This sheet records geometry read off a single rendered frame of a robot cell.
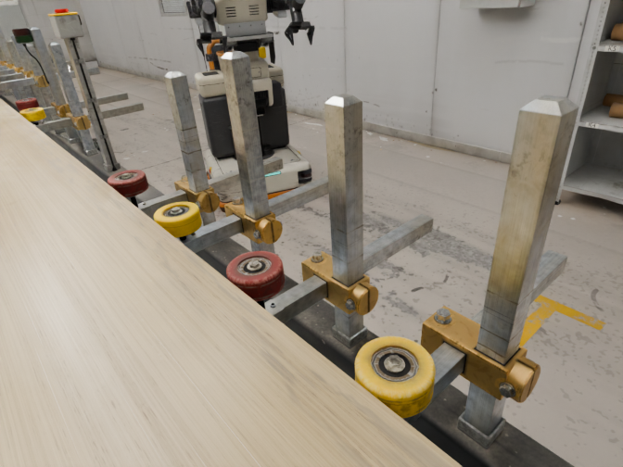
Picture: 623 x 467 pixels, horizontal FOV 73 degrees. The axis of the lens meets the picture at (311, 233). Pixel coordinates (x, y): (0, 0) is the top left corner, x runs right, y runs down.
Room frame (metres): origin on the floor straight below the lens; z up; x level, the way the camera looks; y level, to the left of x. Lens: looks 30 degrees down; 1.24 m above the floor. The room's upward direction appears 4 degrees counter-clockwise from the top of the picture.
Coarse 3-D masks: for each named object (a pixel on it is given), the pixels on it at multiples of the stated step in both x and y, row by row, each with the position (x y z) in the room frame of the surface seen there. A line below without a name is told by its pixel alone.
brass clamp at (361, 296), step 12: (312, 264) 0.59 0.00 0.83; (324, 264) 0.59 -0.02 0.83; (324, 276) 0.56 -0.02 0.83; (336, 288) 0.54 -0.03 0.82; (348, 288) 0.52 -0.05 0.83; (360, 288) 0.52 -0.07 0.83; (372, 288) 0.52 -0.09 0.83; (336, 300) 0.54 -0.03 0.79; (348, 300) 0.52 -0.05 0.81; (360, 300) 0.50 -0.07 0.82; (372, 300) 0.52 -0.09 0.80; (348, 312) 0.52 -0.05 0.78; (360, 312) 0.50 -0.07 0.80
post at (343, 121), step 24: (336, 96) 0.55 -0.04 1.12; (336, 120) 0.54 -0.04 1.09; (360, 120) 0.55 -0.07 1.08; (336, 144) 0.54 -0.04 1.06; (360, 144) 0.55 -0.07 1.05; (336, 168) 0.54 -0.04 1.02; (360, 168) 0.55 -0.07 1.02; (336, 192) 0.54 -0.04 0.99; (360, 192) 0.55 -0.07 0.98; (336, 216) 0.54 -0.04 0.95; (360, 216) 0.55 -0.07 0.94; (336, 240) 0.55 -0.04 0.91; (360, 240) 0.54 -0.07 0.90; (336, 264) 0.55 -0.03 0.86; (360, 264) 0.54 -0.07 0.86; (336, 312) 0.55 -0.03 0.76
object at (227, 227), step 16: (288, 192) 0.86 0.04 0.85; (304, 192) 0.86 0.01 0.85; (320, 192) 0.88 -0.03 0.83; (272, 208) 0.80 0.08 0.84; (288, 208) 0.82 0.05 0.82; (208, 224) 0.74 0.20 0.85; (224, 224) 0.73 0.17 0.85; (240, 224) 0.75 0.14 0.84; (192, 240) 0.68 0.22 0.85; (208, 240) 0.70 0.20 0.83
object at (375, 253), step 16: (416, 224) 0.72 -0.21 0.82; (432, 224) 0.74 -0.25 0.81; (384, 240) 0.67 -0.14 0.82; (400, 240) 0.68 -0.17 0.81; (416, 240) 0.71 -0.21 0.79; (368, 256) 0.62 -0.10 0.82; (384, 256) 0.65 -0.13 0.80; (304, 288) 0.54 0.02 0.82; (320, 288) 0.55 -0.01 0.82; (272, 304) 0.50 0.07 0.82; (288, 304) 0.51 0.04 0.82; (304, 304) 0.52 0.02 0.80; (288, 320) 0.50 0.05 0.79
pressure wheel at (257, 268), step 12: (252, 252) 0.53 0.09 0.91; (264, 252) 0.52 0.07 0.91; (228, 264) 0.50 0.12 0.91; (240, 264) 0.50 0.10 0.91; (252, 264) 0.49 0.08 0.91; (264, 264) 0.50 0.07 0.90; (276, 264) 0.49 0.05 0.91; (228, 276) 0.47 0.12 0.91; (240, 276) 0.47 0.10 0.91; (252, 276) 0.47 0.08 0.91; (264, 276) 0.46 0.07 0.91; (276, 276) 0.47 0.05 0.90; (240, 288) 0.46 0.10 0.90; (252, 288) 0.45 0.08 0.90; (264, 288) 0.46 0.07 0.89; (276, 288) 0.47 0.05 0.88
